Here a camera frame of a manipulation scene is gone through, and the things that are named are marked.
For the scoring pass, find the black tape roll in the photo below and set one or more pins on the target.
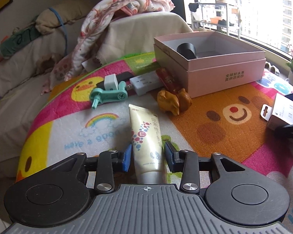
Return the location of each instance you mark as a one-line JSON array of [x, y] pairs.
[[185, 49]]

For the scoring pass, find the green plush toy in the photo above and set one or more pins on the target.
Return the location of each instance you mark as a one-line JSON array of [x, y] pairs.
[[17, 40]]

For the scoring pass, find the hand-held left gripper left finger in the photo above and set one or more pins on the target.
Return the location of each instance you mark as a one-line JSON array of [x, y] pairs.
[[127, 159]]

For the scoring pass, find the white charger cube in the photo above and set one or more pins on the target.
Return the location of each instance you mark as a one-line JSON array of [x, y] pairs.
[[111, 81]]

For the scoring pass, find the dark wooden figurine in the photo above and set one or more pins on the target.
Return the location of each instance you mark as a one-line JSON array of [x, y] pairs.
[[184, 98]]

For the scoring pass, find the dark hanging cloth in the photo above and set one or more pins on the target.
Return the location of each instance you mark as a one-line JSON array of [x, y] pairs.
[[194, 6]]

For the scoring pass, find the teal plastic tool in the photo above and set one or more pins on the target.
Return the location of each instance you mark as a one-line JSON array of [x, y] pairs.
[[109, 95]]

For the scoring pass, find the small grey object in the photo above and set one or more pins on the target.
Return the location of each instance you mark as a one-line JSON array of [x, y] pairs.
[[272, 68]]

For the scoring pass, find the orange flower pot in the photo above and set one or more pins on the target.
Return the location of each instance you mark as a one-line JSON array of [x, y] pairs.
[[215, 20]]

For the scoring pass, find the white metal rack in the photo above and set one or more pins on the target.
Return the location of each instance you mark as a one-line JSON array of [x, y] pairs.
[[226, 14]]

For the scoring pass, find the beige sofa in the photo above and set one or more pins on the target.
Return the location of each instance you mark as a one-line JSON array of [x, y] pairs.
[[14, 63]]

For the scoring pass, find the red snack packet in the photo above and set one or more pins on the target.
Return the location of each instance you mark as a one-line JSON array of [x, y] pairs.
[[166, 79]]

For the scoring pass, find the black device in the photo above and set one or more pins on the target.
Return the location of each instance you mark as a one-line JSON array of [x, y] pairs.
[[124, 76]]

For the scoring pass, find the colourful cartoon play mat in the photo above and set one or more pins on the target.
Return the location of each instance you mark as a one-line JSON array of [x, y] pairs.
[[222, 131]]

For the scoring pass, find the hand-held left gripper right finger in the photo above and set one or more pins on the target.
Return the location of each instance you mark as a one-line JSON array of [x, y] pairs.
[[168, 157]]

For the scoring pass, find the cream lotion tube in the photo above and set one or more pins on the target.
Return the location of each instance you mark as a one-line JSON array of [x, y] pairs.
[[144, 136]]

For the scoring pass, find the beige pillow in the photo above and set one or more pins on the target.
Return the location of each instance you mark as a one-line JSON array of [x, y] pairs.
[[63, 12]]

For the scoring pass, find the pink cardboard box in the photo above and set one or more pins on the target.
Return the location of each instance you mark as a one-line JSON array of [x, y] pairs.
[[210, 80]]

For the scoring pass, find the white plug adapter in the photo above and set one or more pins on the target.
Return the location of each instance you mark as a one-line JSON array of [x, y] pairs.
[[146, 83]]

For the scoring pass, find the pink floral blanket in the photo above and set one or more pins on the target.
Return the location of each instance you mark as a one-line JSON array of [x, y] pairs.
[[95, 22]]

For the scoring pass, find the small white packaging box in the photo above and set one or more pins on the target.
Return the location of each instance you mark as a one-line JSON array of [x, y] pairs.
[[283, 112]]

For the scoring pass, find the light wooden pig figurine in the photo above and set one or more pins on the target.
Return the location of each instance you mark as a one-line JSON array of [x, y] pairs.
[[168, 101]]

